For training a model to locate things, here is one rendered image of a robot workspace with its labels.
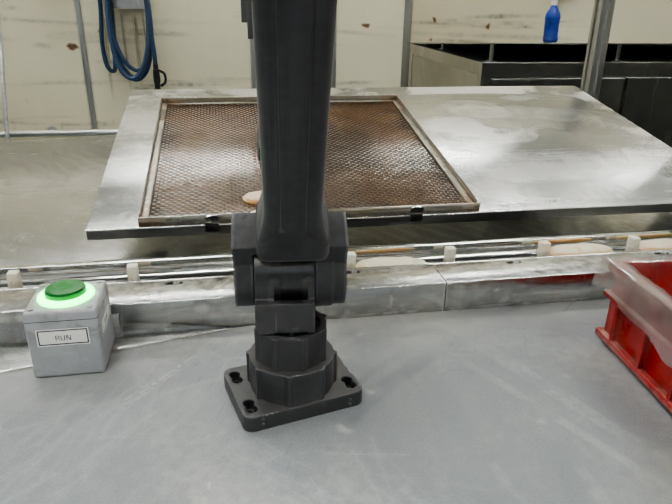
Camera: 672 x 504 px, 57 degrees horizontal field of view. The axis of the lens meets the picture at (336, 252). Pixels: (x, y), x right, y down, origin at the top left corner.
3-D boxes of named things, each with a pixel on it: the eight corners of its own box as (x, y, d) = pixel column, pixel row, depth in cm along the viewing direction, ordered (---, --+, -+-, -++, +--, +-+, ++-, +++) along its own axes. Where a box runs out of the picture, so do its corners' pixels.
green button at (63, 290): (41, 311, 62) (39, 296, 61) (51, 293, 65) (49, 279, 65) (83, 308, 62) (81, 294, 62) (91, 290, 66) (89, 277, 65)
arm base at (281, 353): (245, 434, 55) (365, 403, 60) (241, 358, 52) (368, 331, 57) (222, 382, 63) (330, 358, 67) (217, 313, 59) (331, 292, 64)
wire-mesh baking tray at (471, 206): (138, 227, 85) (137, 217, 84) (161, 104, 126) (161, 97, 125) (479, 211, 93) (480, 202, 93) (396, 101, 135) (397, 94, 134)
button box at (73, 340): (33, 408, 64) (12, 314, 59) (51, 366, 71) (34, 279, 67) (115, 401, 65) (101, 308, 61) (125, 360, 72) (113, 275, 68)
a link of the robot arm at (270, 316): (256, 350, 56) (315, 348, 57) (252, 247, 52) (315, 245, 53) (259, 303, 64) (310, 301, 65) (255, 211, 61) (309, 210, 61)
